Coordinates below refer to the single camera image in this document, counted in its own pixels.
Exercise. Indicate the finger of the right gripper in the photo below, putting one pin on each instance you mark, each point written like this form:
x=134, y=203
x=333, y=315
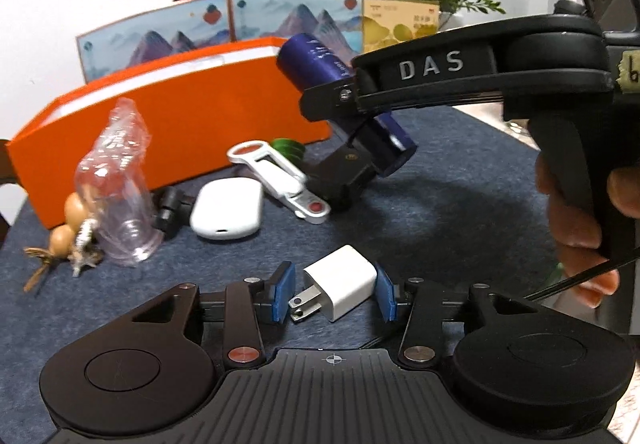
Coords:
x=340, y=177
x=329, y=100

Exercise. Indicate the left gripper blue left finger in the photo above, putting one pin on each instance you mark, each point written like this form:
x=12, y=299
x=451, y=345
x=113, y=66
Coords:
x=281, y=290

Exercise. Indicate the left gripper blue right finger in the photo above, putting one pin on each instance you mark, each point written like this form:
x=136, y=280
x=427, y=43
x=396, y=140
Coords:
x=385, y=292

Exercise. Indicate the white USB charger plug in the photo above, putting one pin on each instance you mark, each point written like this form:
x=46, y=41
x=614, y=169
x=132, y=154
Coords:
x=334, y=285

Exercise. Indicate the blue cylindrical can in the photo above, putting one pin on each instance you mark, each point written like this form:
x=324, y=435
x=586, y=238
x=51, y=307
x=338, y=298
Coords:
x=307, y=62

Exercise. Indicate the white folding opener tool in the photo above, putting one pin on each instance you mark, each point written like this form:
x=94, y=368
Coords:
x=282, y=180

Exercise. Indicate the clear plastic bottle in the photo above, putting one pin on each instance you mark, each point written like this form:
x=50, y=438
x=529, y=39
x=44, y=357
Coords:
x=110, y=183

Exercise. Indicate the tan bottle gourd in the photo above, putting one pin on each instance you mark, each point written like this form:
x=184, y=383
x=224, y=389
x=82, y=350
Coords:
x=63, y=244

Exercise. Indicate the person's right hand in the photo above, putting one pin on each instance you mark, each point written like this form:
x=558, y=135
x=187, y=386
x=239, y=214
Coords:
x=577, y=235

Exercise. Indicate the green plastic item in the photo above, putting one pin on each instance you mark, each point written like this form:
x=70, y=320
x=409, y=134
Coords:
x=291, y=149

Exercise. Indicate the right mountain painting box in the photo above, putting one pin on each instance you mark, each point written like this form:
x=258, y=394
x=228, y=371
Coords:
x=336, y=23

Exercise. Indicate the mountain painting box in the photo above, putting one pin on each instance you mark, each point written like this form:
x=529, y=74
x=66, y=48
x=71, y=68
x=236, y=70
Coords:
x=336, y=23
x=181, y=27

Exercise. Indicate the yellow gift box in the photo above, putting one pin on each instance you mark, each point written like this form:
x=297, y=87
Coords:
x=388, y=22

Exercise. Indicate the orange storage box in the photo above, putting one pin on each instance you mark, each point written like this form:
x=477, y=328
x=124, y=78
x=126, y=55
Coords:
x=195, y=105

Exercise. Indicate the left mountain painting box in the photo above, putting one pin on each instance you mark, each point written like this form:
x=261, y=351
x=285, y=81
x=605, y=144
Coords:
x=181, y=27

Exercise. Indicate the small starfish shell ornament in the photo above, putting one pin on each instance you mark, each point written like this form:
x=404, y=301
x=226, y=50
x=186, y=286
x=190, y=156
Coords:
x=85, y=246

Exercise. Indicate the brown wooden chair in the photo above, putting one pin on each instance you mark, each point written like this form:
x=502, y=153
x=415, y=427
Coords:
x=7, y=176

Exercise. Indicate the small black camera mount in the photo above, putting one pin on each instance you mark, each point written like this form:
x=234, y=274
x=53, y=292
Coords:
x=173, y=208

